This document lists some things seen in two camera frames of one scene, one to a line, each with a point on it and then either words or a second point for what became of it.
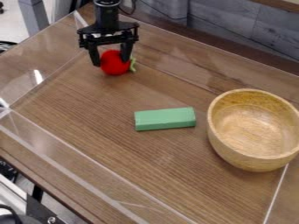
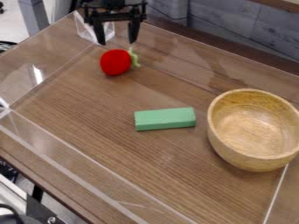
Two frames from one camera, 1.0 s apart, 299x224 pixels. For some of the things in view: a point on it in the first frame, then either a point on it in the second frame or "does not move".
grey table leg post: x=34 y=14 does not move
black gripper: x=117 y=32 to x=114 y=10
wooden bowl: x=253 y=129 does not move
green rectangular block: x=165 y=119 does not move
